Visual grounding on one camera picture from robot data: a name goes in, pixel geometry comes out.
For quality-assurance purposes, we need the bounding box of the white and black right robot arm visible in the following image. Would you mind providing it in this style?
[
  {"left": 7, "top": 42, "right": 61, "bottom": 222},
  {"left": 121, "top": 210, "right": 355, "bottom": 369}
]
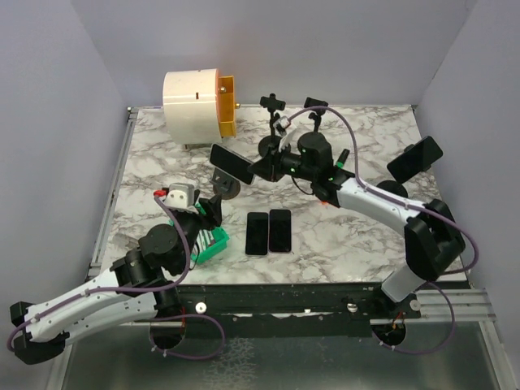
[{"left": 249, "top": 132, "right": 466, "bottom": 318}]

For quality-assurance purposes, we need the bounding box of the black round-base front stand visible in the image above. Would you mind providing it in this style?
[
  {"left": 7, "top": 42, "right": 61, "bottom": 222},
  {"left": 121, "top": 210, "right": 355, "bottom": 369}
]
[{"left": 258, "top": 93, "right": 285, "bottom": 158}]

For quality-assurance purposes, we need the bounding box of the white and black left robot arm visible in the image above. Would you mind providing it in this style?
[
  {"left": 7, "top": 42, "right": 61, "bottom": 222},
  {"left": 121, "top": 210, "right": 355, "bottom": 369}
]
[{"left": 6, "top": 195, "right": 224, "bottom": 365}]

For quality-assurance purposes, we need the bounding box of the green plastic bin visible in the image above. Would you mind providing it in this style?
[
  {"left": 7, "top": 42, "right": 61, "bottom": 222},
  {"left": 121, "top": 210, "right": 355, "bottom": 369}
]
[{"left": 191, "top": 227, "right": 229, "bottom": 265}]

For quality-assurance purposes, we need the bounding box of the purple-edged black phone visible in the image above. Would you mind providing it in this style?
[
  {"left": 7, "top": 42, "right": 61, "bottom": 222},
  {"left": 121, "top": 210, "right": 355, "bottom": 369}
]
[{"left": 268, "top": 209, "right": 292, "bottom": 253}]

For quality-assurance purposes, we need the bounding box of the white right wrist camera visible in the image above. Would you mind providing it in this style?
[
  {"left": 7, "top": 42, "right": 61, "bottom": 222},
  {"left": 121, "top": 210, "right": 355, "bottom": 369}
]
[{"left": 274, "top": 116, "right": 295, "bottom": 152}]

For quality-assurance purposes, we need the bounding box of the white cylindrical drum device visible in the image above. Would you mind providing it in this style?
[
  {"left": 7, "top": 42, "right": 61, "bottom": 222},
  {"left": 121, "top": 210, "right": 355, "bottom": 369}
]
[{"left": 162, "top": 68, "right": 221, "bottom": 145}]

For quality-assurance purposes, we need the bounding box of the green and black marker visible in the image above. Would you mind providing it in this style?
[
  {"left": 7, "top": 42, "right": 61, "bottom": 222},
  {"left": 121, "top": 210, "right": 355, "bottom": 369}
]
[{"left": 336, "top": 149, "right": 350, "bottom": 168}]

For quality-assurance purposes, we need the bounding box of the silver-edged phone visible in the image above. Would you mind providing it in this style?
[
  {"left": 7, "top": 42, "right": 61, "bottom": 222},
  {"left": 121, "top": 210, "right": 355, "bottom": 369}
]
[{"left": 209, "top": 144, "right": 254, "bottom": 185}]

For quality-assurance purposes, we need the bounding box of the brown round phone stand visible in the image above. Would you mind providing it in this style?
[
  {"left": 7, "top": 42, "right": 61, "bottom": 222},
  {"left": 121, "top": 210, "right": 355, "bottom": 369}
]
[{"left": 210, "top": 167, "right": 241, "bottom": 200}]

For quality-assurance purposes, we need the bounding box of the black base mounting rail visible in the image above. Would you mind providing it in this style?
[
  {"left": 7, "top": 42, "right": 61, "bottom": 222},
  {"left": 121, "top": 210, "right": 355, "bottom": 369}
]
[{"left": 156, "top": 283, "right": 420, "bottom": 339}]

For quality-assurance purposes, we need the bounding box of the black phone with silver edge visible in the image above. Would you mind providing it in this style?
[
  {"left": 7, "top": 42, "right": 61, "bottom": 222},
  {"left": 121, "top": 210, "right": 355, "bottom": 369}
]
[{"left": 245, "top": 212, "right": 269, "bottom": 256}]

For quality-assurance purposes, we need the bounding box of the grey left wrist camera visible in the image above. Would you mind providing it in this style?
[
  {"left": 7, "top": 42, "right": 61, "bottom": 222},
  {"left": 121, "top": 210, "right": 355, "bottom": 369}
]
[{"left": 154, "top": 183, "right": 200, "bottom": 210}]

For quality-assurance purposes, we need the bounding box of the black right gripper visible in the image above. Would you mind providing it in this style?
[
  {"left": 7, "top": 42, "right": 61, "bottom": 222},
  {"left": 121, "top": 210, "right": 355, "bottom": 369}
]
[{"left": 248, "top": 139, "right": 316, "bottom": 183}]

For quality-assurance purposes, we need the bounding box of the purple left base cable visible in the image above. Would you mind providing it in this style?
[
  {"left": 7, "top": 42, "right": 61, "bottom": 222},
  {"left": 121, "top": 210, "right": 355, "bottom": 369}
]
[{"left": 142, "top": 310, "right": 228, "bottom": 360}]

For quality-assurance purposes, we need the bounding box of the tall black phone stand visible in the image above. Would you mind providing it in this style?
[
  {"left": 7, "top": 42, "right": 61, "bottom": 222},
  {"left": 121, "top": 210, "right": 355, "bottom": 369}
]
[{"left": 304, "top": 97, "right": 328, "bottom": 132}]

